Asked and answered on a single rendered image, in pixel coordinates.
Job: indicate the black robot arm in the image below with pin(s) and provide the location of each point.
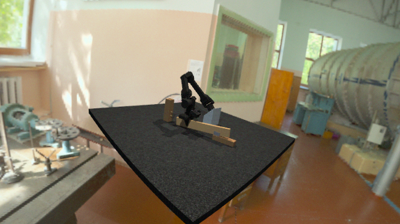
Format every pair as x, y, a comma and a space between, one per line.
186, 93

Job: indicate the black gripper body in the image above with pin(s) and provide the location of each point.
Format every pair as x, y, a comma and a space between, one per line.
186, 115

